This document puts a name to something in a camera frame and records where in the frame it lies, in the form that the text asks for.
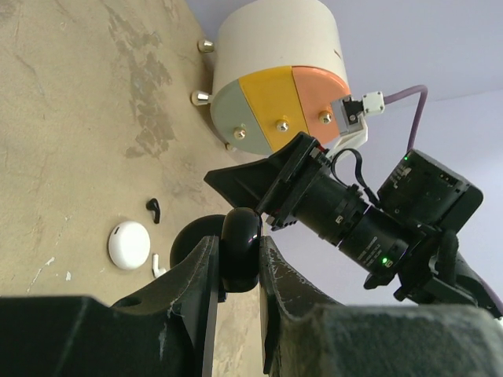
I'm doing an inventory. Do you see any white round drawer cabinet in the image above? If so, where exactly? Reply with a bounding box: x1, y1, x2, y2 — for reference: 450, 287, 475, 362
191, 1, 351, 156

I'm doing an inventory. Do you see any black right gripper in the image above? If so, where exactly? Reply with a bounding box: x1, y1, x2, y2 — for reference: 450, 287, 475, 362
204, 132, 413, 283

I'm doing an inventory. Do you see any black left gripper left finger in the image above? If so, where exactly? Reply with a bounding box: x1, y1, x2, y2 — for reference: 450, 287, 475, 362
1, 236, 218, 376

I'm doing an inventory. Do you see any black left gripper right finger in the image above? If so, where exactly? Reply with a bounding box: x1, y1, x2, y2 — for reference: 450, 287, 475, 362
259, 236, 502, 376

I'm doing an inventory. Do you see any black earbud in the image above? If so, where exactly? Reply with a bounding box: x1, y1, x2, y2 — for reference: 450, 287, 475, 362
145, 198, 161, 225

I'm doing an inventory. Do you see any white round earbud case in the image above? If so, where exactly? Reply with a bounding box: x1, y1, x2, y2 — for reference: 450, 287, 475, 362
108, 221, 151, 271

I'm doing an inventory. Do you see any white earbud near case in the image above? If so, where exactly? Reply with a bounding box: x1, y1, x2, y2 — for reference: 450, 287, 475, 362
152, 254, 167, 279

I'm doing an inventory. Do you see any black round earbud case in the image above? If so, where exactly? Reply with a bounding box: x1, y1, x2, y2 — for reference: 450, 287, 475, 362
170, 207, 263, 293

